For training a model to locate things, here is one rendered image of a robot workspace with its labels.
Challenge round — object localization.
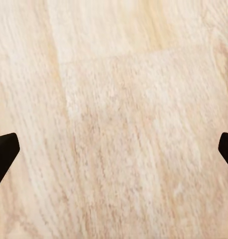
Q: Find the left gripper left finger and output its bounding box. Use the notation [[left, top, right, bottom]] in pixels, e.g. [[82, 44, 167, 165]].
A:
[[0, 132, 20, 182]]

